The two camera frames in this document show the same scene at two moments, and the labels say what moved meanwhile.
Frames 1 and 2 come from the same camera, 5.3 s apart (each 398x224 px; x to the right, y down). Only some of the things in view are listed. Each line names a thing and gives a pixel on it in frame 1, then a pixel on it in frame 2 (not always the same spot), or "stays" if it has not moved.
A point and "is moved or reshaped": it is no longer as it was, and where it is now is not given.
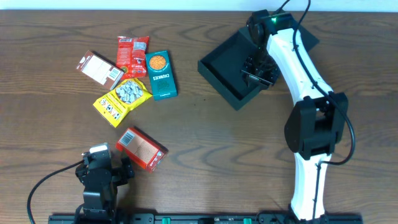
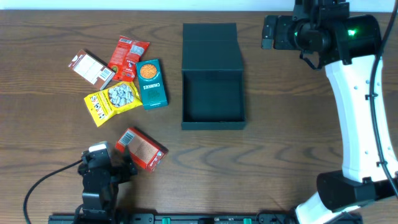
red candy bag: [130, 56] is moved or reshaped
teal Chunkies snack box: [161, 74] -> [152, 84]
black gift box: [222, 66] is moved or reshaped
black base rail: [204, 218] stays
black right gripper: [259, 72] -> [268, 32]
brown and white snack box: [100, 70] is moved or reshaped
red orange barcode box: [143, 149] stays
